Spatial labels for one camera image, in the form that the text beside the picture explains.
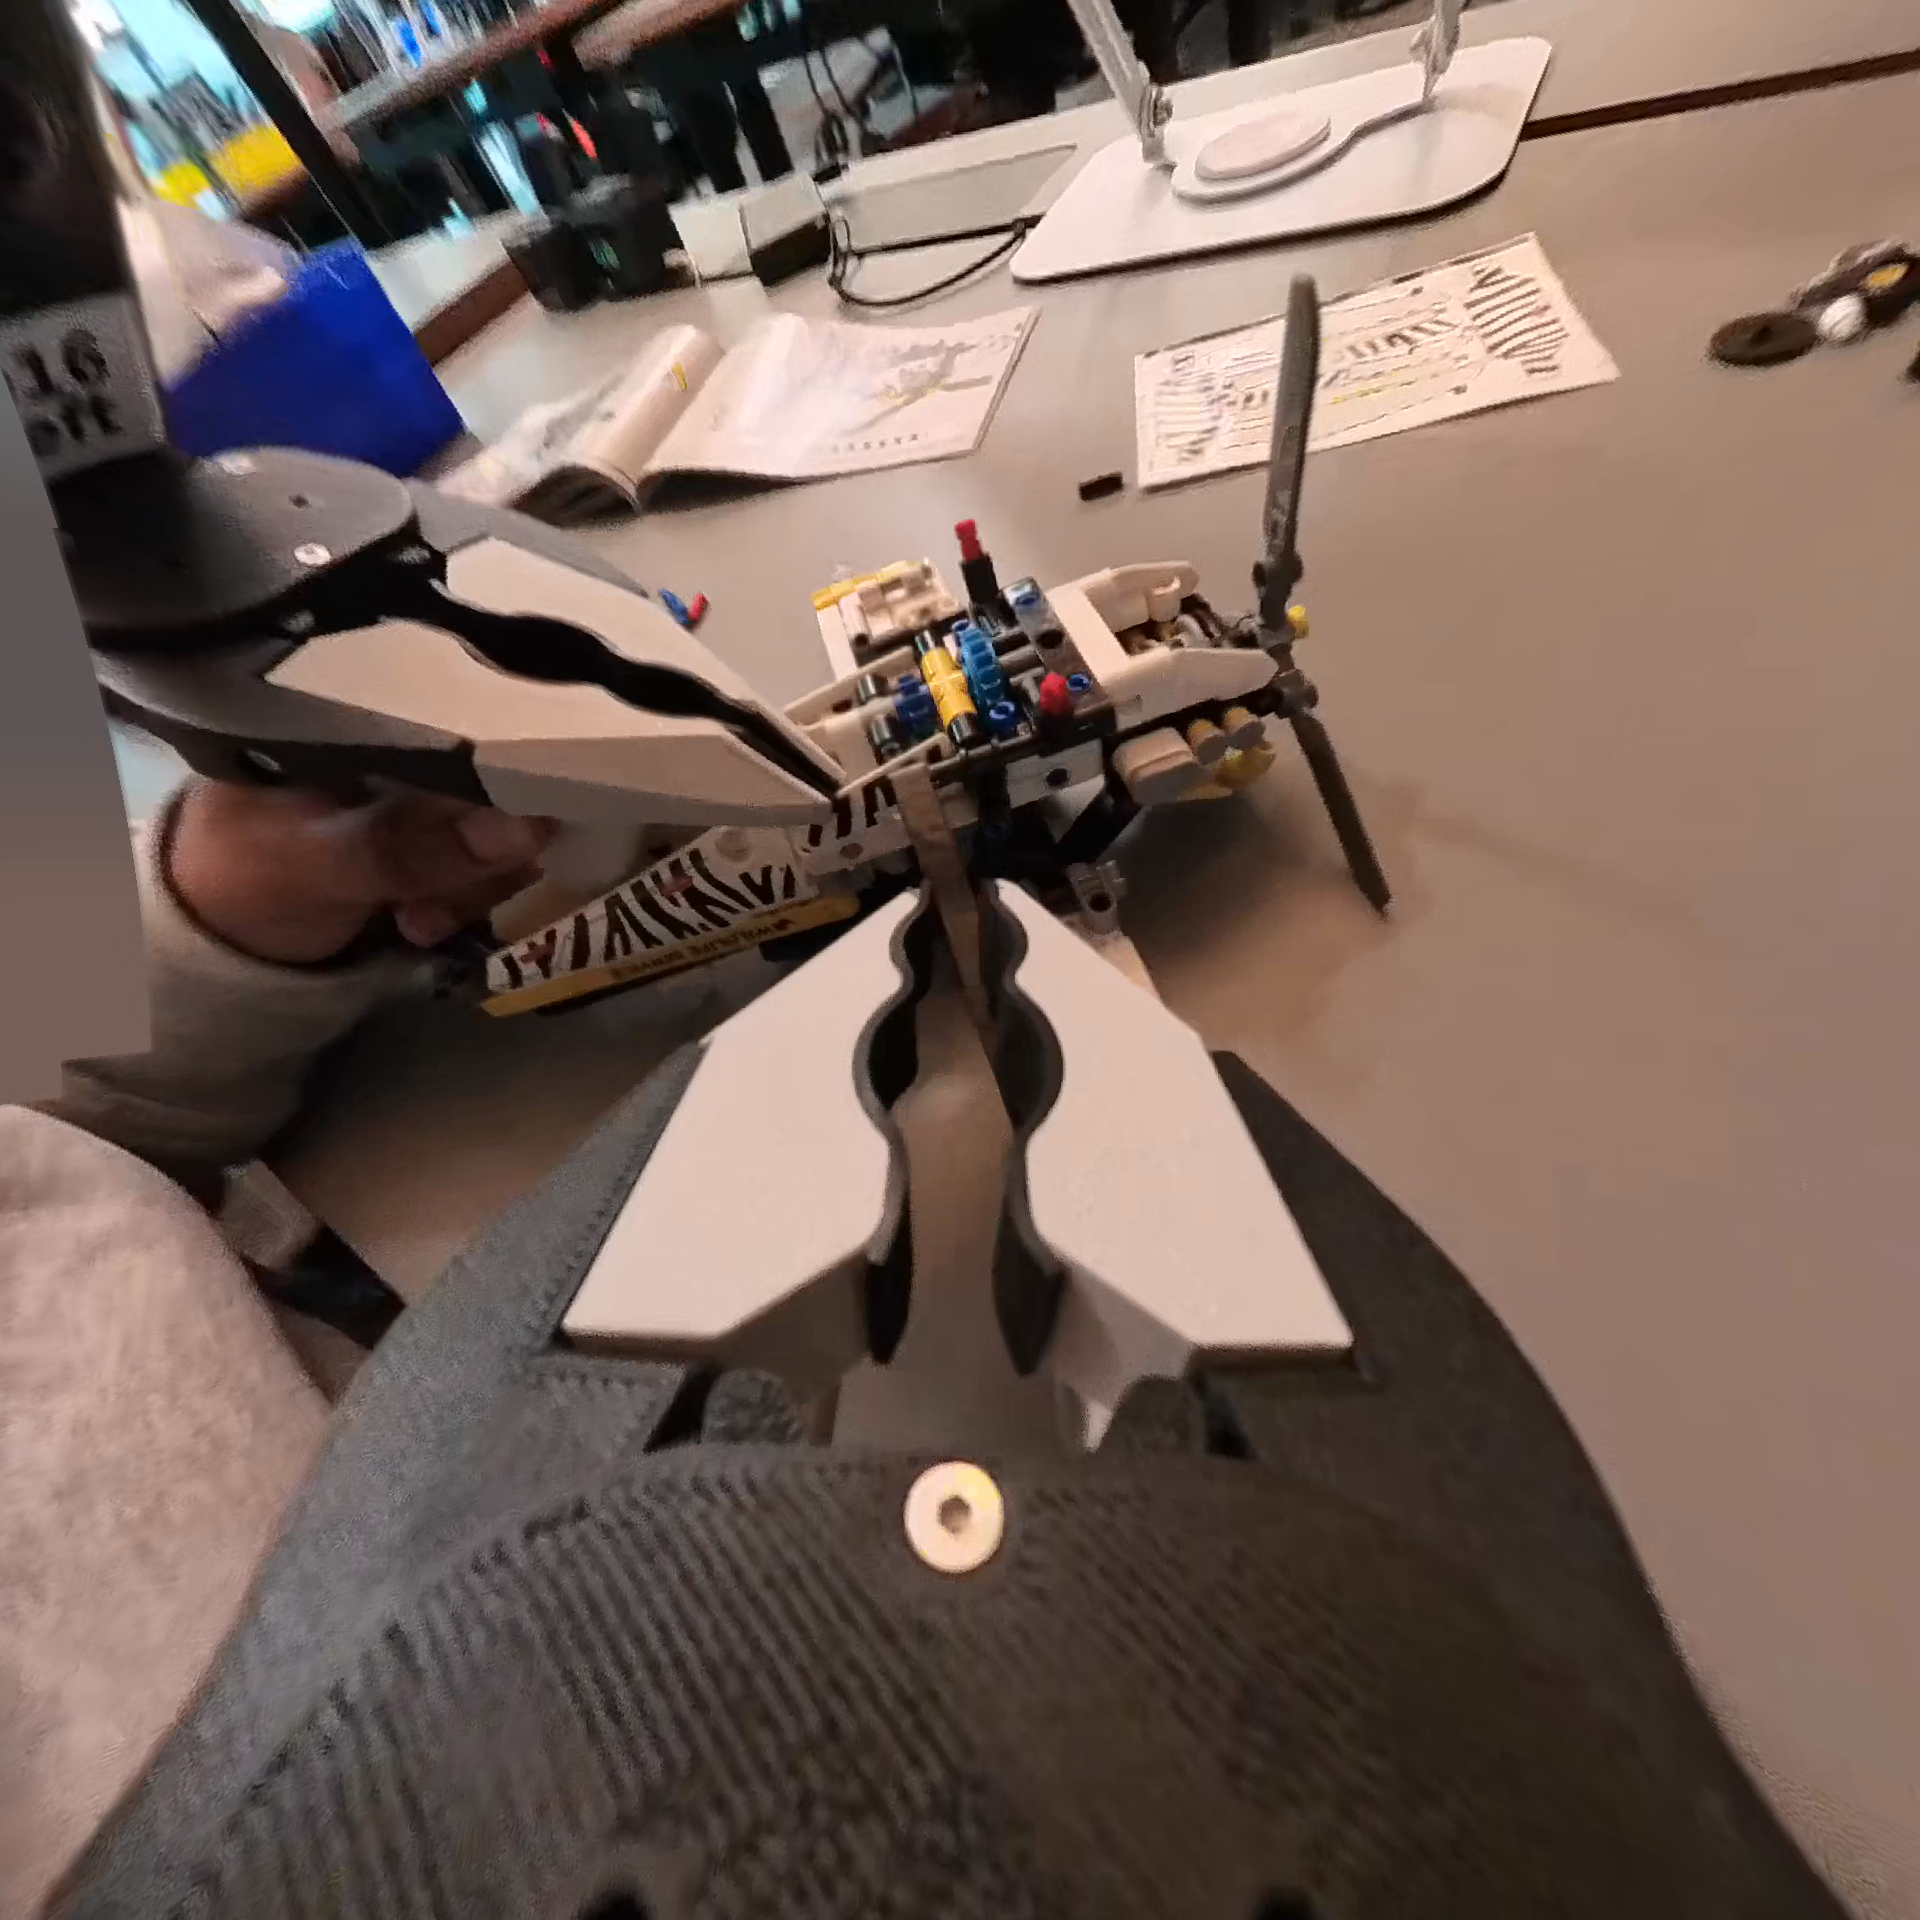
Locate black cable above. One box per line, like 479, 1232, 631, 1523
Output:
825, 183, 1054, 314

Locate person's grey sweater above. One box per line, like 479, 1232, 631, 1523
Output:
0, 1103, 342, 1920

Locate person's left hand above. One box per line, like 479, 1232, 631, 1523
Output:
162, 778, 554, 969

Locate black lego beam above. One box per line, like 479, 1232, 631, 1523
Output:
897, 750, 1004, 1039

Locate blue plastic bin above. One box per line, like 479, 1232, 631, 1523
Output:
159, 241, 471, 486

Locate person's left forearm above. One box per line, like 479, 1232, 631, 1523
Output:
59, 797, 502, 1192

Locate white monitor stand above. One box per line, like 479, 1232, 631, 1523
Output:
1009, 0, 1558, 288

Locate grey flat panel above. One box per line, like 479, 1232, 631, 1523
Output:
823, 142, 1084, 251

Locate lego instruction booklet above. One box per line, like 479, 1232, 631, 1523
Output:
442, 306, 1041, 526

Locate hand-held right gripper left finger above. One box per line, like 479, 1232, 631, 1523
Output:
558, 887, 922, 1365

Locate black lego piece with pins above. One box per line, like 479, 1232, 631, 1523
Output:
1793, 241, 1920, 327

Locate black device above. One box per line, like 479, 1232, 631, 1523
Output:
502, 201, 679, 311

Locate zebra striped lego plane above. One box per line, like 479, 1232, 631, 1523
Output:
479, 275, 1398, 1025

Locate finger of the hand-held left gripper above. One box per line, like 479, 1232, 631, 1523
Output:
260, 616, 836, 827
410, 482, 847, 790

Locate zebra sticker sheet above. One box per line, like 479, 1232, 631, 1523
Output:
1134, 232, 1623, 495

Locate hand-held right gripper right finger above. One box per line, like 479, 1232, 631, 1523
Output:
982, 881, 1359, 1451

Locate white box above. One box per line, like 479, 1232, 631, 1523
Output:
666, 193, 836, 288

